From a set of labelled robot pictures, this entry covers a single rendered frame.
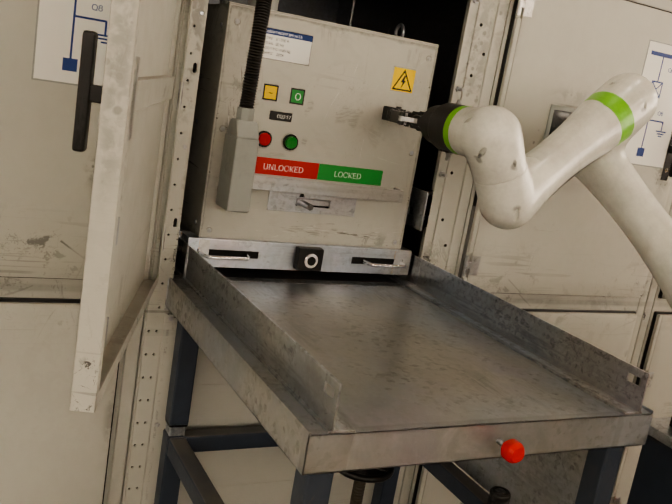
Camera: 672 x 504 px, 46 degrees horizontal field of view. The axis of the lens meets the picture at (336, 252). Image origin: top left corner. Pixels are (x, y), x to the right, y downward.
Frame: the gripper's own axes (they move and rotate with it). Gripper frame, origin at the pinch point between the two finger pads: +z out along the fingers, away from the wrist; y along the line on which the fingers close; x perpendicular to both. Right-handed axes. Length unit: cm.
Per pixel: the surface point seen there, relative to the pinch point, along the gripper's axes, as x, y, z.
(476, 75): 11.2, 19.0, -0.8
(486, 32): 20.7, 19.4, -0.8
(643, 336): -51, 93, -1
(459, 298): -35.6, 13.5, -17.9
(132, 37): 6, -70, -58
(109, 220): -15, -70, -58
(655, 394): -68, 102, -3
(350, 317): -38.3, -15.4, -23.2
